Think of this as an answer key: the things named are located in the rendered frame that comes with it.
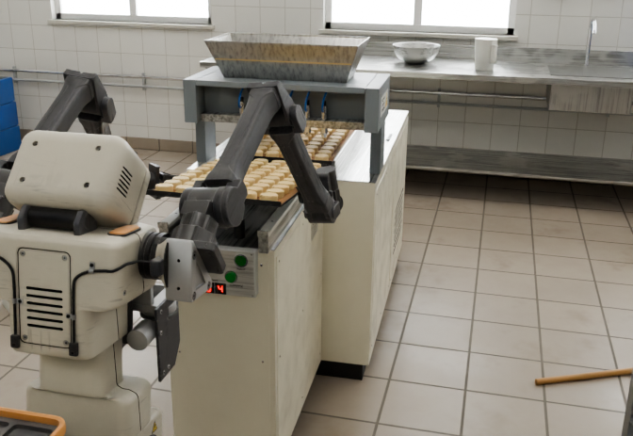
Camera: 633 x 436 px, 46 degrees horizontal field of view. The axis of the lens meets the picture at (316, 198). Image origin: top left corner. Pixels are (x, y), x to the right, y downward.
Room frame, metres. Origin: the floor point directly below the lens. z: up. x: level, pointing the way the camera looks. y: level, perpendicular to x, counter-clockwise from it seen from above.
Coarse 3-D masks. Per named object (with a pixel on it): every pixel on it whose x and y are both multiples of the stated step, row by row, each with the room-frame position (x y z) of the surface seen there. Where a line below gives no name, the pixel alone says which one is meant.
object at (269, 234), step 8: (296, 200) 2.21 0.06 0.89; (280, 208) 2.10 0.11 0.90; (288, 208) 2.12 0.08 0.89; (296, 208) 2.21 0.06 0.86; (272, 216) 2.03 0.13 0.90; (280, 216) 2.03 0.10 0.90; (288, 216) 2.12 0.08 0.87; (272, 224) 1.96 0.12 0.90; (280, 224) 2.02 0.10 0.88; (288, 224) 2.12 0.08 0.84; (264, 232) 1.89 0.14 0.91; (272, 232) 1.94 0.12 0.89; (280, 232) 2.02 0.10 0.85; (264, 240) 1.89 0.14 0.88; (272, 240) 1.94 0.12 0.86; (264, 248) 1.89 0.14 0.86
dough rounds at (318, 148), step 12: (312, 132) 2.97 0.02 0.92; (336, 132) 2.99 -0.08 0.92; (348, 132) 3.05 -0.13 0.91; (264, 144) 2.77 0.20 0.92; (276, 144) 2.77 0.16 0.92; (312, 144) 2.78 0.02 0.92; (324, 144) 2.79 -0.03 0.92; (336, 144) 2.79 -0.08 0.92; (276, 156) 2.64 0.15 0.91; (312, 156) 2.67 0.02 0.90; (324, 156) 2.60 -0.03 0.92
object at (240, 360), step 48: (240, 240) 1.99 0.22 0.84; (288, 240) 2.07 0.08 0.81; (288, 288) 2.07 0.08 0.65; (192, 336) 1.97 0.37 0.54; (240, 336) 1.94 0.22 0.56; (288, 336) 2.07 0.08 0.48; (192, 384) 1.97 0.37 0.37; (240, 384) 1.94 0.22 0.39; (288, 384) 2.07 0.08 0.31; (192, 432) 1.97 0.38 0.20; (240, 432) 1.94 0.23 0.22; (288, 432) 2.07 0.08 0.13
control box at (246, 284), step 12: (228, 252) 1.92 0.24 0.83; (240, 252) 1.91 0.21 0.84; (252, 252) 1.90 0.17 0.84; (228, 264) 1.92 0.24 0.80; (252, 264) 1.90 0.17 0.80; (216, 276) 1.92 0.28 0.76; (240, 276) 1.91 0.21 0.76; (252, 276) 1.90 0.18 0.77; (216, 288) 1.92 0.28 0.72; (228, 288) 1.92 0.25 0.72; (240, 288) 1.91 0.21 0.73; (252, 288) 1.90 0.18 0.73
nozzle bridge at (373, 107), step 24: (216, 72) 2.88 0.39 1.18; (192, 96) 2.70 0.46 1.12; (216, 96) 2.77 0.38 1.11; (312, 96) 2.69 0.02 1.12; (336, 96) 2.67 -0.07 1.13; (360, 96) 2.65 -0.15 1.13; (384, 96) 2.72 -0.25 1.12; (192, 120) 2.70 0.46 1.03; (216, 120) 2.71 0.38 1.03; (312, 120) 2.64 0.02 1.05; (336, 120) 2.64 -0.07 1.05; (360, 120) 2.65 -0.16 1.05; (384, 120) 2.75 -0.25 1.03
